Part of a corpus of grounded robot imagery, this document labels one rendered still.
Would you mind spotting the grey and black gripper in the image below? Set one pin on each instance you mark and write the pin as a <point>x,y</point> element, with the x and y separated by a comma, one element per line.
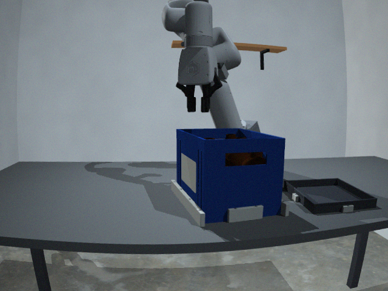
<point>198,65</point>

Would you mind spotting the blue plastic crate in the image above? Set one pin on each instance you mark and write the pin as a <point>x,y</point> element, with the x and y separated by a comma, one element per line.
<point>202,173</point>

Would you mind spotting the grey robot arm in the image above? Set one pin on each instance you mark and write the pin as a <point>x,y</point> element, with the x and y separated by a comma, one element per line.
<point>199,31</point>

